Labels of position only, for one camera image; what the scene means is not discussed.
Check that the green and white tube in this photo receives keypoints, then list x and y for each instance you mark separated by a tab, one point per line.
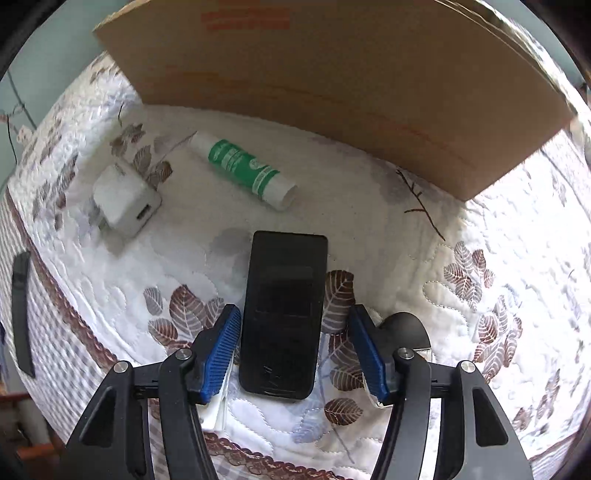
240	168

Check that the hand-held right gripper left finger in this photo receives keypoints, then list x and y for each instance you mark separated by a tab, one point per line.
224	350

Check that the black phone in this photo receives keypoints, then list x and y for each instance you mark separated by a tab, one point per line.
281	314

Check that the brown cardboard box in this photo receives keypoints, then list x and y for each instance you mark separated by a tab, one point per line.
323	92

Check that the white charger plug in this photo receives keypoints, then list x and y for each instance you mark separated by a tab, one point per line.
122	203

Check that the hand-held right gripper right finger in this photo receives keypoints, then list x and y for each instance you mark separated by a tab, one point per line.
367	355

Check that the black flat strip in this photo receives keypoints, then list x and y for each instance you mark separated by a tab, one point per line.
22	314

